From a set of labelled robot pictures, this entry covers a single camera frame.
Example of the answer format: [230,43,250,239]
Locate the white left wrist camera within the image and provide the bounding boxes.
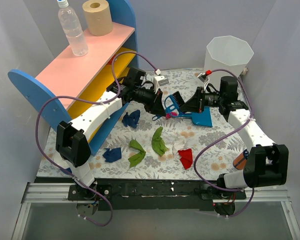
[153,75,169,91]

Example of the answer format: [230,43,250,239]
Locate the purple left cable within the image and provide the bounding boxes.
[34,50,161,227]

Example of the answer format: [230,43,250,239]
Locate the blue hand brush black bristles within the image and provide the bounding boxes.
[163,91,185,116]

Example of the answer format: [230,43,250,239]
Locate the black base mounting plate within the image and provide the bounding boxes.
[67,178,232,211]

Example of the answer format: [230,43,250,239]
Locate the dark blue paper scrap lower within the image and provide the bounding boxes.
[102,147,122,163]

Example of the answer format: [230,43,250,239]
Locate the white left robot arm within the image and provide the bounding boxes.
[53,67,167,200]

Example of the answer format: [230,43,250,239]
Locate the green paper scrap right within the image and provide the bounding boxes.
[151,126,168,157]

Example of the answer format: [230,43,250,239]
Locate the green paper scrap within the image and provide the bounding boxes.
[128,139,146,168]
[151,126,168,157]

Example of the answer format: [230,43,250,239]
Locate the brown paper roll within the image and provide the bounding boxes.
[82,0,113,37]

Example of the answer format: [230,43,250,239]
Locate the white crumpled paper scrap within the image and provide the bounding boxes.
[172,136,189,157]

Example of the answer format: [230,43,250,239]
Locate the aluminium rail frame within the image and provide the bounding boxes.
[12,178,300,240]

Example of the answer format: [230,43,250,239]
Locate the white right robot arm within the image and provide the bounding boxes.
[169,76,289,199]

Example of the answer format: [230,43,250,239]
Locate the green paper scrap left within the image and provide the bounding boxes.
[128,139,146,168]

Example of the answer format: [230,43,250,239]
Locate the red paper scrap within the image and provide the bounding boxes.
[178,148,193,170]

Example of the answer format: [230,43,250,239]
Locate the white octagonal waste bin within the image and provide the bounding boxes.
[204,35,254,77]

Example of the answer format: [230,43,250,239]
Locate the purple cable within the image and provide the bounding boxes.
[34,50,161,227]
[192,68,255,218]

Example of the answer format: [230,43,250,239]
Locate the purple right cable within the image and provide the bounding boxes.
[192,68,255,218]

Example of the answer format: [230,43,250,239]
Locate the orange battery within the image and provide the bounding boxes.
[233,149,249,170]

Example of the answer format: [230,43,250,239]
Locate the clear plastic water bottle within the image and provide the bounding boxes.
[57,0,89,57]

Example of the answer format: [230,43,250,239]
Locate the blue plastic dustpan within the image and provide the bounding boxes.
[176,106,213,127]

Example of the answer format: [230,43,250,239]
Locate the blue wooden shelf unit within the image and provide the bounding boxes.
[7,0,140,157]

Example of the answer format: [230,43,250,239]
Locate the floral patterned table mat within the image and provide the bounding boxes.
[37,68,267,181]

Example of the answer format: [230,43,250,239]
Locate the pink paper scrap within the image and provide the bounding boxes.
[165,112,179,119]

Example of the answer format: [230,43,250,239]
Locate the dark blue paper scrap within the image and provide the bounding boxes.
[121,110,141,129]
[102,147,122,163]

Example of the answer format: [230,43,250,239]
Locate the dark blue paper scrap upper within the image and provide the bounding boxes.
[121,110,141,129]

